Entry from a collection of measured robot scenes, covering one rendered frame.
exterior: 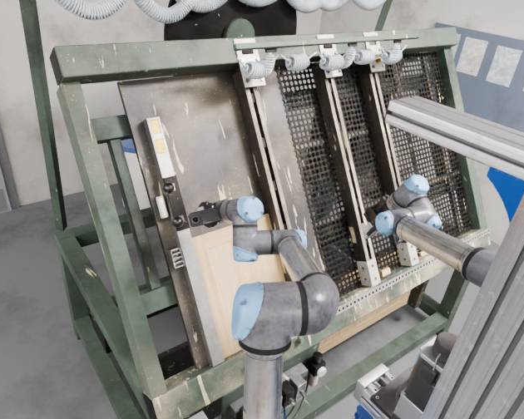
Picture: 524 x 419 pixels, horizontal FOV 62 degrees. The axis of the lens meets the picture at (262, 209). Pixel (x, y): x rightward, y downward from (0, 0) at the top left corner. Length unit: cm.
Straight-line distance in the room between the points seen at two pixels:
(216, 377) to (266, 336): 85
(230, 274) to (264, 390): 81
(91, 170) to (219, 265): 59
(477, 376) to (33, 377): 257
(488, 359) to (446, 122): 41
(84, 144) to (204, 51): 56
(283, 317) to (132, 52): 107
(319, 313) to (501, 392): 34
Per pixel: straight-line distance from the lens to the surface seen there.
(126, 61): 160
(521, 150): 80
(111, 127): 166
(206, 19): 230
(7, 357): 319
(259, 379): 99
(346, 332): 276
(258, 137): 178
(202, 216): 140
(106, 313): 213
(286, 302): 90
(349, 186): 206
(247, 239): 126
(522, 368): 84
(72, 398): 287
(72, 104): 157
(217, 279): 171
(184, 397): 171
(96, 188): 153
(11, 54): 416
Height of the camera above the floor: 227
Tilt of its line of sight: 32 degrees down
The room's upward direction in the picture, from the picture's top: 6 degrees clockwise
